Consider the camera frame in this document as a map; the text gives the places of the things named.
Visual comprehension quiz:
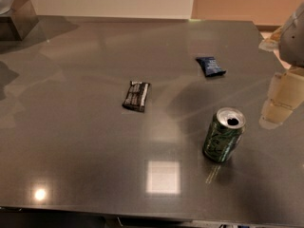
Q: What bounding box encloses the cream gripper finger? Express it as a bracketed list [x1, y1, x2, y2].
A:
[258, 27, 282, 52]
[259, 66, 304, 129]

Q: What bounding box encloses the green soda can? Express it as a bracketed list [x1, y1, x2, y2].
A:
[202, 107, 246, 162]

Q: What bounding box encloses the dark blue snack packet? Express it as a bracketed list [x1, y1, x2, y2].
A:
[196, 57, 226, 77]

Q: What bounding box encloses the black rxbar chocolate wrapper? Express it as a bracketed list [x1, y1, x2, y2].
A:
[123, 81, 150, 113]

